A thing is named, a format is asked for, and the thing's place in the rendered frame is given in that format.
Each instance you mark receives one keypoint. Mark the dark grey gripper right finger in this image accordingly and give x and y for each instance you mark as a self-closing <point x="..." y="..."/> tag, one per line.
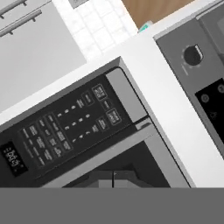
<point x="125" y="176"/>

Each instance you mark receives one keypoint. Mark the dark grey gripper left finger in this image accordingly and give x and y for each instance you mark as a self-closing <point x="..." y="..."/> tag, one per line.
<point x="102" y="176"/>

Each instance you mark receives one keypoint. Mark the grey-framed microwave door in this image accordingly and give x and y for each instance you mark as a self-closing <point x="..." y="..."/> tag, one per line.
<point x="157" y="151"/>

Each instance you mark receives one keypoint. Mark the black and grey microwave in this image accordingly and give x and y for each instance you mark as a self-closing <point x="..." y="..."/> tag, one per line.
<point x="73" y="122"/>

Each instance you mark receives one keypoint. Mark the grey oven with black panel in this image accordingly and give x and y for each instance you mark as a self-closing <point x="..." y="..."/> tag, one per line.
<point x="180" y="81"/>

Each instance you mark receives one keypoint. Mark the pale grey drawer front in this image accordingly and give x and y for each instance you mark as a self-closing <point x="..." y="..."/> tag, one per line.
<point x="35" y="3"/>
<point x="38" y="58"/>

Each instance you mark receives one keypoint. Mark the black round oven knob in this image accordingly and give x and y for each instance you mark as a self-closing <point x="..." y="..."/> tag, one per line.
<point x="192" y="55"/>

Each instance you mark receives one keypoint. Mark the small teal object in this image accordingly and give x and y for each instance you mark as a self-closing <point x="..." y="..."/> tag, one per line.
<point x="145" y="27"/>

